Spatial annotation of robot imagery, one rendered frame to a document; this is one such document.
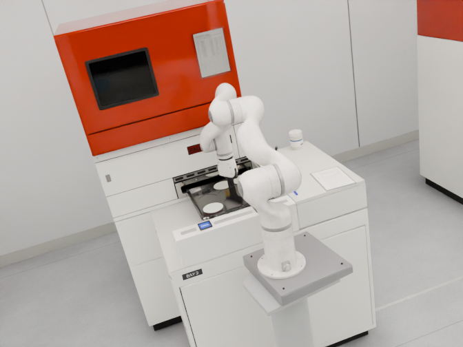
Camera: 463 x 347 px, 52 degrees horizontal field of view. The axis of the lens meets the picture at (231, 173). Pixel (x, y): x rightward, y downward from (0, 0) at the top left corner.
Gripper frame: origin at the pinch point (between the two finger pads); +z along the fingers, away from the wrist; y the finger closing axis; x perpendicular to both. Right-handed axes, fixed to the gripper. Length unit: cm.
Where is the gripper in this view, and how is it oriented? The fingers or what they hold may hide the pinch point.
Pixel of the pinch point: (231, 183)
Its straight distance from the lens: 251.7
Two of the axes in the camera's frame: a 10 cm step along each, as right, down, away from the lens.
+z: 1.8, 8.9, 4.1
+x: 6.2, -4.3, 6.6
